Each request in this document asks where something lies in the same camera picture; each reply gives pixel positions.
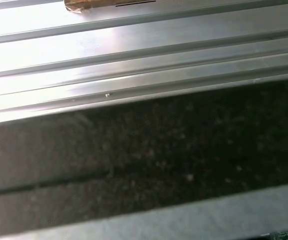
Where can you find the black open PC case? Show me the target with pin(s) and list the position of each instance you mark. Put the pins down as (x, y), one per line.
(158, 150)

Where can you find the square brown base plate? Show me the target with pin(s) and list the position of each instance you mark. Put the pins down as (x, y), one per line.
(96, 3)

